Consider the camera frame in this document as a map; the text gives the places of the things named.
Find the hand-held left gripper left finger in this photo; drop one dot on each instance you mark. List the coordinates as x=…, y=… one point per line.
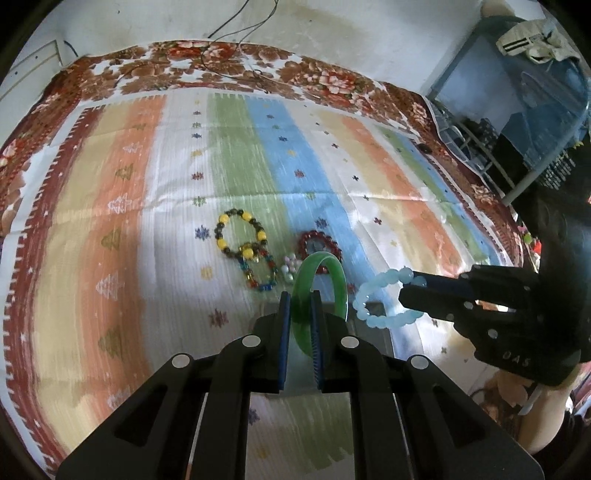
x=284, y=344

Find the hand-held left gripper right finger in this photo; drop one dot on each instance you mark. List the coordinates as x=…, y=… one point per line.
x=316, y=344

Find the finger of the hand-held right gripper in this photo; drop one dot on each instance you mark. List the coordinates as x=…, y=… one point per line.
x=429, y=305
x=443, y=281

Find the green jade bangle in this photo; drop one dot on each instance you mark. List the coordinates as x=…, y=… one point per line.
x=304, y=281

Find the person's right forearm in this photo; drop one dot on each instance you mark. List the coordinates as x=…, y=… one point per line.
x=549, y=415

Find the striped pastel cloth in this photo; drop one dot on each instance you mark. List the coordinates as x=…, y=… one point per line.
x=138, y=277

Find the blue metal rack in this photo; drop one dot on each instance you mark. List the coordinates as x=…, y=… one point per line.
x=531, y=97

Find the striped colourful tablecloth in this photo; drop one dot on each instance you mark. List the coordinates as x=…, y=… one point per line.
x=323, y=78

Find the white striped garment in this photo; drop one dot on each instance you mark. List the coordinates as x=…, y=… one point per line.
x=531, y=41

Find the white headboard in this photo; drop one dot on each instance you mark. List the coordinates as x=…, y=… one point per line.
x=32, y=69

